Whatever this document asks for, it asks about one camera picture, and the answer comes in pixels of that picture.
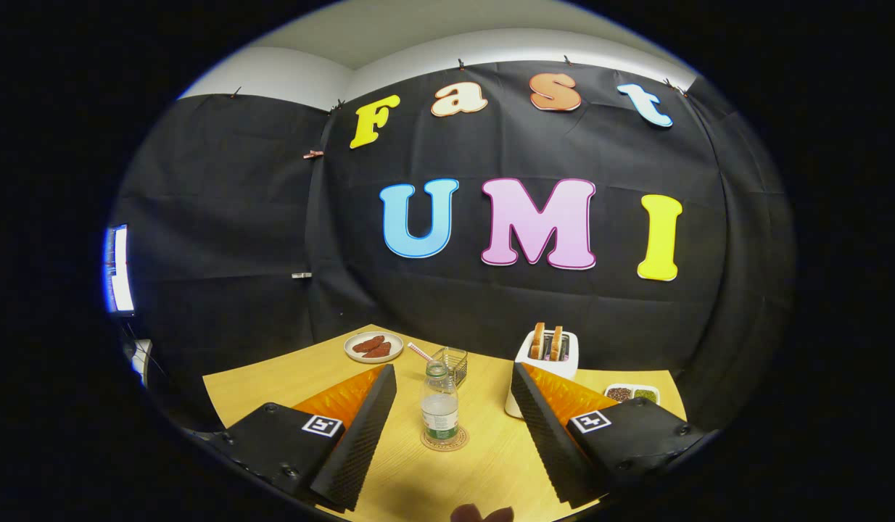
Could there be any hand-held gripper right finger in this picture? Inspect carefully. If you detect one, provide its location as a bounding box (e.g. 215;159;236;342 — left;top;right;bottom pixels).
511;361;709;508

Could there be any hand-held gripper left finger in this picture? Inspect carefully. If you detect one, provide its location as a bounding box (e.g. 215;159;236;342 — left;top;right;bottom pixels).
208;364;397;513

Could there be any clear plastic juice bottle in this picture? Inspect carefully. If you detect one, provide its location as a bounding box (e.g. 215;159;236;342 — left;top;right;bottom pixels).
421;360;460;444

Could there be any round wooden coaster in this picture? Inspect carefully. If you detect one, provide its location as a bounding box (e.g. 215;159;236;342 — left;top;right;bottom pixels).
420;424;469;452

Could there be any white toaster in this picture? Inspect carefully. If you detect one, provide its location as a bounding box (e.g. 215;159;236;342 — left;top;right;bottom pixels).
504;330;580;419

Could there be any small round plate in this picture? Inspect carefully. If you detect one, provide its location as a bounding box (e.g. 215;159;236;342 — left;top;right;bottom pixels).
344;331;405;364

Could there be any white divided bean dish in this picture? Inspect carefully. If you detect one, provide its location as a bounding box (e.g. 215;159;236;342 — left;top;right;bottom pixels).
604;384;661;407

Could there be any wooden table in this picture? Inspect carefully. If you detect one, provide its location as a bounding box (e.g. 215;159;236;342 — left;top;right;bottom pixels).
202;324;688;522

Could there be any computer monitor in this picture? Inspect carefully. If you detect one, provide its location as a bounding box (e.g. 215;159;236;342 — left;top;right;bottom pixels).
103;225;136;316

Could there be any small metal wire basket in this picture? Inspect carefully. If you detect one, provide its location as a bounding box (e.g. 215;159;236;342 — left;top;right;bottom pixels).
432;347;469;387

